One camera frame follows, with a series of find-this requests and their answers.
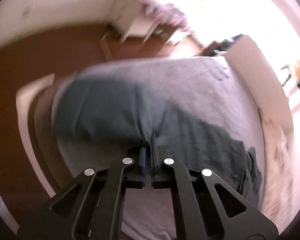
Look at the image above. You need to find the dark green quilted puffer jacket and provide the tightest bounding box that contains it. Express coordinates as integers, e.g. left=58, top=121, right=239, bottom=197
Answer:
left=52, top=77, right=262, bottom=206

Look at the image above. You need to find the grey quilted bed mattress cover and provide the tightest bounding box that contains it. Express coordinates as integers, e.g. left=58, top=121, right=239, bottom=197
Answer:
left=52, top=56, right=268, bottom=240

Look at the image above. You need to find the beige floral leaf blanket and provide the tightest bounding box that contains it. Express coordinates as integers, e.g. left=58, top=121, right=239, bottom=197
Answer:
left=260, top=112, right=294, bottom=233

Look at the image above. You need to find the beige upholstered headboard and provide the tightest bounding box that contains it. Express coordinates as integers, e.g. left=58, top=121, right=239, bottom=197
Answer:
left=224, top=35, right=294, bottom=134

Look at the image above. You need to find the red plaid cloth on nightstand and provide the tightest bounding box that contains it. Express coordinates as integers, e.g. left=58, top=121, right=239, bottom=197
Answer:
left=145, top=0, right=191, bottom=33

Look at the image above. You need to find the beige bed frame base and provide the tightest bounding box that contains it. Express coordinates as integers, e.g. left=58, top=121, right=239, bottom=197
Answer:
left=15, top=73, right=71, bottom=197

